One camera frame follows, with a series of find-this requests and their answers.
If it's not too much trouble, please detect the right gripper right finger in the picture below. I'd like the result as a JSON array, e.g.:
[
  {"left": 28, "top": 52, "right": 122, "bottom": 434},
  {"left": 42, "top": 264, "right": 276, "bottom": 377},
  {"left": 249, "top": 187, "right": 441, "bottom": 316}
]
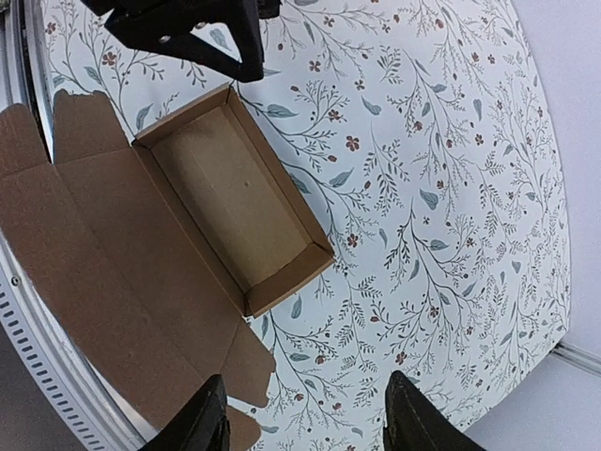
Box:
[{"left": 383, "top": 370, "right": 484, "bottom": 451}]

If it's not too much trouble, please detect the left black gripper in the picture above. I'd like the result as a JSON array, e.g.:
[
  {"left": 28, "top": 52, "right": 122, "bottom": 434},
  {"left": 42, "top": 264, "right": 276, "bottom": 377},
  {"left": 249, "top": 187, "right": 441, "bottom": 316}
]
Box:
[{"left": 83, "top": 0, "right": 282, "bottom": 81}]

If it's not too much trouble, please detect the floral patterned table mat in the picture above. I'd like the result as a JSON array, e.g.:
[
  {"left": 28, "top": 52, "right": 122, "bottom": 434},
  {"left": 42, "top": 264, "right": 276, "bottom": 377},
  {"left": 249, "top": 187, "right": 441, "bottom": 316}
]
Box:
[{"left": 27, "top": 0, "right": 572, "bottom": 451}]

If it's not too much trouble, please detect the brown cardboard box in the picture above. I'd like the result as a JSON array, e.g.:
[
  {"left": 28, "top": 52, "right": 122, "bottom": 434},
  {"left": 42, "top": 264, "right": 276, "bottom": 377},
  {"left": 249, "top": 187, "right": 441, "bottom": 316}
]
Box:
[{"left": 1, "top": 86, "right": 334, "bottom": 427}]

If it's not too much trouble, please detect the aluminium front rail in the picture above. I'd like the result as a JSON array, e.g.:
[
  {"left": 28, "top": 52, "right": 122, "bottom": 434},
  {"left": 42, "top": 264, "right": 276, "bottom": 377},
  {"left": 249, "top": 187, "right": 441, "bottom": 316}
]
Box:
[{"left": 1, "top": 1, "right": 156, "bottom": 450}]

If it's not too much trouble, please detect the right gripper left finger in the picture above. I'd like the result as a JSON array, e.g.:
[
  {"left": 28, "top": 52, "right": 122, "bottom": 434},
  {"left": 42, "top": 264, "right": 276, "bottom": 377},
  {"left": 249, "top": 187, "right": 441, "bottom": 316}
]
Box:
[{"left": 140, "top": 374, "right": 230, "bottom": 451}]

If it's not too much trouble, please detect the right aluminium frame post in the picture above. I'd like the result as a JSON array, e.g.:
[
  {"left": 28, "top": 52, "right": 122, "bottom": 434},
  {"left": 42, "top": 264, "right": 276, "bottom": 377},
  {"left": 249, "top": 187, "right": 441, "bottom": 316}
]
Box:
[{"left": 553, "top": 343, "right": 601, "bottom": 376}]

